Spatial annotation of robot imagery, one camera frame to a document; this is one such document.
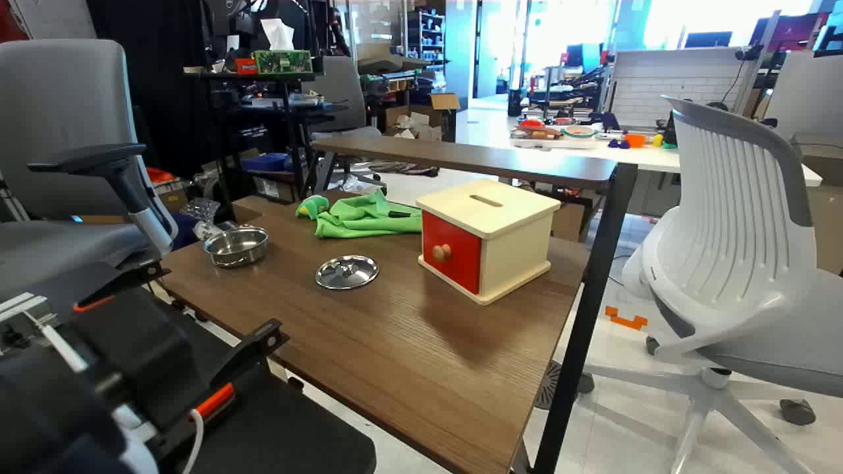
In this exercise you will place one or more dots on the light wooden box with slot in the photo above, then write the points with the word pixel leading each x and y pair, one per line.
pixel 514 238

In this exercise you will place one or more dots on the green tissue box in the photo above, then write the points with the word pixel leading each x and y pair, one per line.
pixel 283 60

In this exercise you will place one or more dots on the white pegboard panel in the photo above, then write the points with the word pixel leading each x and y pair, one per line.
pixel 674 88

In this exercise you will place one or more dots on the green cloth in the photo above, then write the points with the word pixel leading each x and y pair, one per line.
pixel 359 216

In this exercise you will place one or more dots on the red orange toy pile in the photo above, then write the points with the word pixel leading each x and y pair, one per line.
pixel 539 130

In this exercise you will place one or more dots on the orange floor tape marker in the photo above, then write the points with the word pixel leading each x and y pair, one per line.
pixel 624 318

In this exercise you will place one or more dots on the cardboard box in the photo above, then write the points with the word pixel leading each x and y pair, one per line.
pixel 444 101

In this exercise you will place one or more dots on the small orange toy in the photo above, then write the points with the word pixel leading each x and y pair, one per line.
pixel 635 141

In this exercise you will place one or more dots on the white desk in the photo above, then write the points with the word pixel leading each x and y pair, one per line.
pixel 648 158

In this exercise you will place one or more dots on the gray office chair with armrest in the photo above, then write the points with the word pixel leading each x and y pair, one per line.
pixel 62 114

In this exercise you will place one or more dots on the white ribbed office chair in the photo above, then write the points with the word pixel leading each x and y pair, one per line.
pixel 737 228

